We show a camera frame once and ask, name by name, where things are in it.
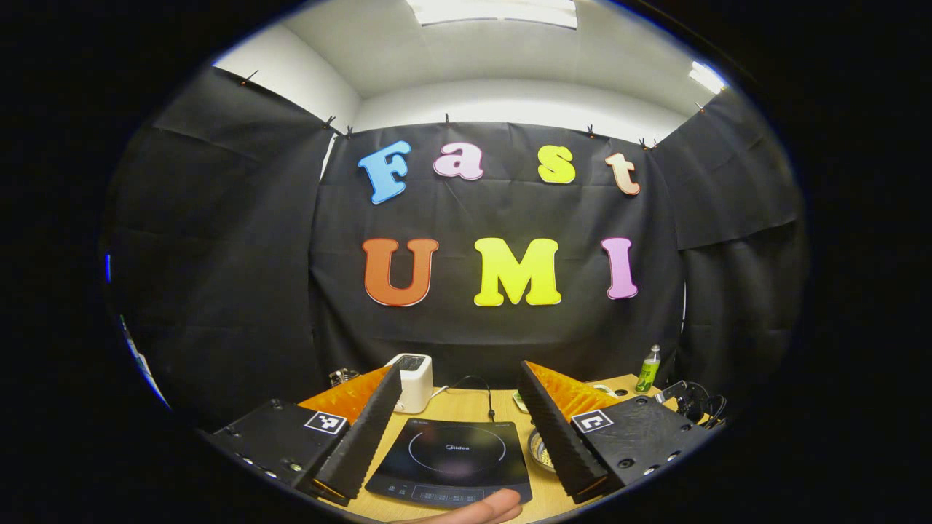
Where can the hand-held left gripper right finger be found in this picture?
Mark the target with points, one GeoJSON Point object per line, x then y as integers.
{"type": "Point", "coordinates": [564, 444]}

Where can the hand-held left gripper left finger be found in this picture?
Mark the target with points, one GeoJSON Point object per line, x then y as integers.
{"type": "Point", "coordinates": [364, 437]}

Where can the stainless steel pot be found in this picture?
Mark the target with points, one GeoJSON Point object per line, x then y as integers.
{"type": "Point", "coordinates": [537, 444]}

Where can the black induction cooktop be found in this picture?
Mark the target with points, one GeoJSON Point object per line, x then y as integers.
{"type": "Point", "coordinates": [451, 473]}

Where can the small sandwich plate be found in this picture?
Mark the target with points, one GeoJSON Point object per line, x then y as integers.
{"type": "Point", "coordinates": [518, 402]}

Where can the white divided grain dish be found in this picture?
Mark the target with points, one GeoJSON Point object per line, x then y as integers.
{"type": "Point", "coordinates": [604, 390]}

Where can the white toaster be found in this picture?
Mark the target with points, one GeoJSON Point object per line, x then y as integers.
{"type": "Point", "coordinates": [413, 382]}

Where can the green tea bottle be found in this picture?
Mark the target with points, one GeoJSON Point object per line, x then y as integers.
{"type": "Point", "coordinates": [647, 375]}

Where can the black backdrop cloth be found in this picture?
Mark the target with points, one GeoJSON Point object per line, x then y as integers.
{"type": "Point", "coordinates": [510, 218]}

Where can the small ceiling light panel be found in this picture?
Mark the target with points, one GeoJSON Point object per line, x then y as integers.
{"type": "Point", "coordinates": [706, 76]}

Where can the large ceiling light panel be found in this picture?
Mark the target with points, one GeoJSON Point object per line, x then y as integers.
{"type": "Point", "coordinates": [495, 11]}

